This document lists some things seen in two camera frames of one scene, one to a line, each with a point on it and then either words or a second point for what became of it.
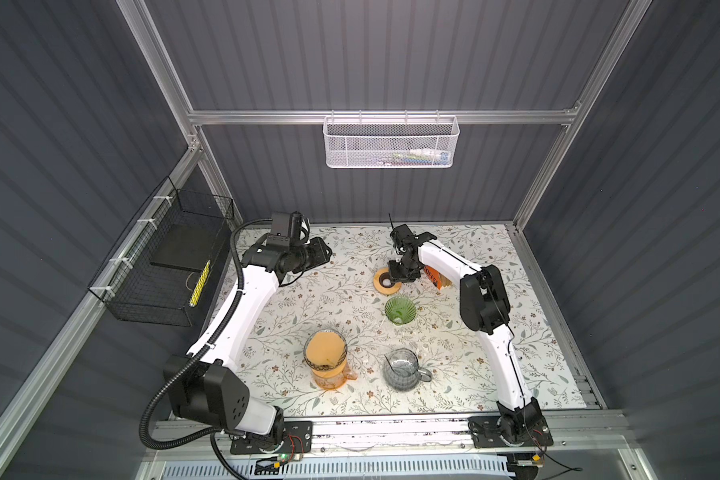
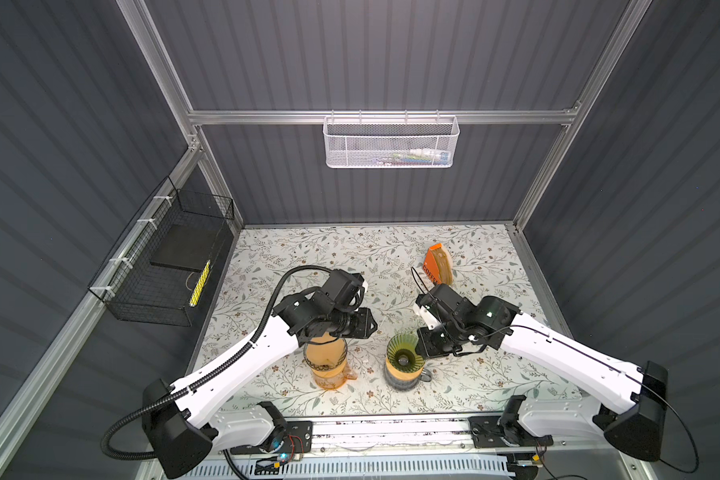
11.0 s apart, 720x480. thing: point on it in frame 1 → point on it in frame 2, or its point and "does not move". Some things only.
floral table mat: [342, 340] does not move
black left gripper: [319, 255] → [364, 329]
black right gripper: [392, 271] → [423, 348]
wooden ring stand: [386, 290] → [404, 376]
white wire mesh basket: [391, 142] does not move
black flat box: [188, 245] does not move
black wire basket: [167, 268] does not move
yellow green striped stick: [199, 286] does not move
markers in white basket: [420, 156] does not move
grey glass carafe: [401, 369] does not move
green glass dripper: [400, 309] → [401, 353]
